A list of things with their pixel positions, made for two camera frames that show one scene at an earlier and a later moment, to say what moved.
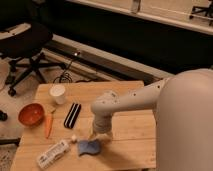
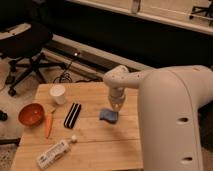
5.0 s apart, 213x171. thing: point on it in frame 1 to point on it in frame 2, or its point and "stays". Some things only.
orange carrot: (48, 124) stays
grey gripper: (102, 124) to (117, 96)
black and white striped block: (72, 115) stays
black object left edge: (3, 115) stays
